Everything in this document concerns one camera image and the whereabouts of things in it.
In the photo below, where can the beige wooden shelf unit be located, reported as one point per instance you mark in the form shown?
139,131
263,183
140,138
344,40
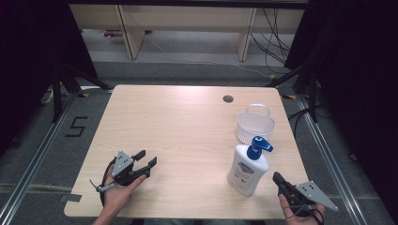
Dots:
187,28

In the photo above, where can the person's right hand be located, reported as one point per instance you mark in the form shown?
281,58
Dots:
297,214

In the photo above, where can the black metal stand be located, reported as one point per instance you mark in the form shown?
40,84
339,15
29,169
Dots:
305,84
67,81

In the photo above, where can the white plastic basket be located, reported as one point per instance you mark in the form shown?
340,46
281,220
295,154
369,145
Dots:
255,125

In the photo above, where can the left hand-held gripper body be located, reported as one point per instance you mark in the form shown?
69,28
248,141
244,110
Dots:
122,168

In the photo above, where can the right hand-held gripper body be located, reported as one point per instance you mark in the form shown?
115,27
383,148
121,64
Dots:
305,195

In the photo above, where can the white pump bottle blue cap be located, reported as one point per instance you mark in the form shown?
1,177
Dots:
249,167

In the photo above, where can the person's left hand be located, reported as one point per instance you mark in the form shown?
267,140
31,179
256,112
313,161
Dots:
118,195

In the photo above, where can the aluminium floor rail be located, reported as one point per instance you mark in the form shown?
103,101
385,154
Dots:
333,162
34,159

